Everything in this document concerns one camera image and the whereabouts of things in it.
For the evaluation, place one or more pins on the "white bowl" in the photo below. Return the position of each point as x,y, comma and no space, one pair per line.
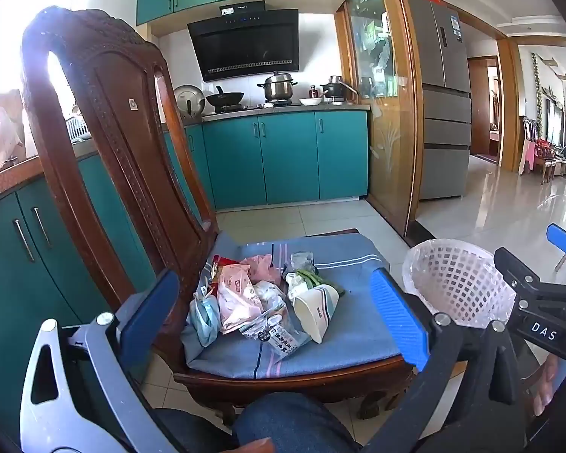
311,101

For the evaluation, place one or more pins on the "black range hood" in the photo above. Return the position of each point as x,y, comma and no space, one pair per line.
245,42

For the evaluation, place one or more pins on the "hanging pale cloth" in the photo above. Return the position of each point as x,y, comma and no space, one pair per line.
2,137

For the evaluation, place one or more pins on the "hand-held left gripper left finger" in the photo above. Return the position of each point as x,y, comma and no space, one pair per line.
151,314

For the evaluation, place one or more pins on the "white paper cup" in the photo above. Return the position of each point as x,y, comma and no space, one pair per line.
311,311

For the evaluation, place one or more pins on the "wooden chair with red cushion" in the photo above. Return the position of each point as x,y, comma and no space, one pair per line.
547,155

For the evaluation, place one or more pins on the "black pot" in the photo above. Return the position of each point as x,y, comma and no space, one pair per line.
335,88

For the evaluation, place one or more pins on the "round steel lid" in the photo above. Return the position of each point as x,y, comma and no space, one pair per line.
188,101

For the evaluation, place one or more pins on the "clear printed plastic bag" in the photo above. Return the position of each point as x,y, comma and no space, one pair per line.
283,339

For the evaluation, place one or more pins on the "white dish rack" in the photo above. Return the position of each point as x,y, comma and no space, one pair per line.
79,128

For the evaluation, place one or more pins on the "person's right hand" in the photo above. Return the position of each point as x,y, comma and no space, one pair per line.
545,387

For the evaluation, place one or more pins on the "person's leg in jeans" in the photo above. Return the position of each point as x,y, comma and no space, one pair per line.
287,424

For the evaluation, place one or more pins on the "green vine decoration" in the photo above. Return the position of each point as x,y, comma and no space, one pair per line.
537,89

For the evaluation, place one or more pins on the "brown wooden door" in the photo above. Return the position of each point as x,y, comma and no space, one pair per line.
478,108

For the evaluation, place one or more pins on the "pink snack packet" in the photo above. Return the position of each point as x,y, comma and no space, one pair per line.
233,297

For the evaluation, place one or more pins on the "blue striped towel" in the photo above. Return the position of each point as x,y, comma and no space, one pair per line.
349,339

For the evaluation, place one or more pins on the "carved wooden chair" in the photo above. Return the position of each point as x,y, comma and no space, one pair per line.
118,127

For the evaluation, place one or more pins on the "black wok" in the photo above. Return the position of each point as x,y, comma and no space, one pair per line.
224,98

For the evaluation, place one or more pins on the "steel pot with lid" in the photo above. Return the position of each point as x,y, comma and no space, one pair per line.
277,88

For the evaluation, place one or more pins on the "grey refrigerator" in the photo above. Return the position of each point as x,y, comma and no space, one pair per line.
445,127

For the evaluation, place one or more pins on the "pink plastic bag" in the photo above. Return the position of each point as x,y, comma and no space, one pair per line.
259,264

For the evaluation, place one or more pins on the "red snack packet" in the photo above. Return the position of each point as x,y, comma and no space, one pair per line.
224,260

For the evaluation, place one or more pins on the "green vegetable scraps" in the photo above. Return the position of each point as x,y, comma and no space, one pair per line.
306,276

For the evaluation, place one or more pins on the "wood framed glass sliding door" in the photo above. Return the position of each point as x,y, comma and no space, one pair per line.
382,151

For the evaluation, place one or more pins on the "blue face mask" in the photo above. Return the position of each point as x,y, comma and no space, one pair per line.
205,321

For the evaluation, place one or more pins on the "white plastic mesh basket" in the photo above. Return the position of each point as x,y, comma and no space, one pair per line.
457,278

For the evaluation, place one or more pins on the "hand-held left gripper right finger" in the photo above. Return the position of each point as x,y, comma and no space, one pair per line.
398,321

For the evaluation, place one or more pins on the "pink garment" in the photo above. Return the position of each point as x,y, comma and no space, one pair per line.
528,156

